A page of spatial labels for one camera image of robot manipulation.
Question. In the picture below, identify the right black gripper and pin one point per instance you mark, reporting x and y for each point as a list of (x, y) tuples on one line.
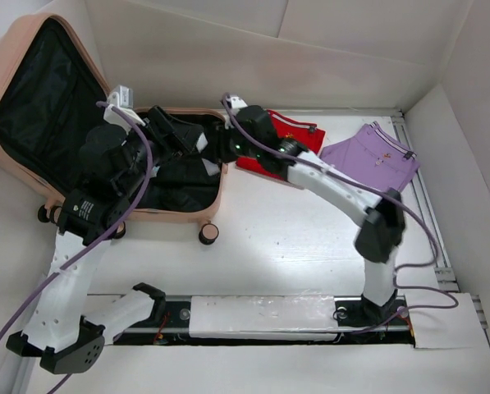
[(220, 138)]

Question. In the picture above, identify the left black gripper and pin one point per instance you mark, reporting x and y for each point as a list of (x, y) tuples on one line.
[(178, 139)]

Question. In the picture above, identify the red shirt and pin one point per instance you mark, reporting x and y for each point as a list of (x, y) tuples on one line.
[(307, 133)]

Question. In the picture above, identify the purple shorts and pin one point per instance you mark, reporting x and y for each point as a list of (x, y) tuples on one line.
[(373, 158)]

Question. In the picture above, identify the pink hard-shell suitcase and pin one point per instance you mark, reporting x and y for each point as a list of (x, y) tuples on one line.
[(51, 97)]

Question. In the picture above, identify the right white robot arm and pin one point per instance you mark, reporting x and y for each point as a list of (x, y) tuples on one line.
[(250, 133)]

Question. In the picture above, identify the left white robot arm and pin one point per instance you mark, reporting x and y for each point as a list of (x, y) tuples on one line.
[(118, 160)]

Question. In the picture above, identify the white foam cover block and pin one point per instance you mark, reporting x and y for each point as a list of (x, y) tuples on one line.
[(285, 318)]

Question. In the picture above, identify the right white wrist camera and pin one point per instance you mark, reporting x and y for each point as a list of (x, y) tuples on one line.
[(232, 104)]

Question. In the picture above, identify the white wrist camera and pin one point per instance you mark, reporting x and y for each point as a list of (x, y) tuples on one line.
[(232, 104), (119, 106)]

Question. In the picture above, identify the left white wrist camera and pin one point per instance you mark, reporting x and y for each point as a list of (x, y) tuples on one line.
[(119, 106)]

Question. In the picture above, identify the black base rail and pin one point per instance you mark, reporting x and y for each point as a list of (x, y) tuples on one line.
[(172, 330)]

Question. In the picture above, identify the aluminium frame rail right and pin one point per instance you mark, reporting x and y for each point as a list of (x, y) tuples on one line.
[(444, 272)]

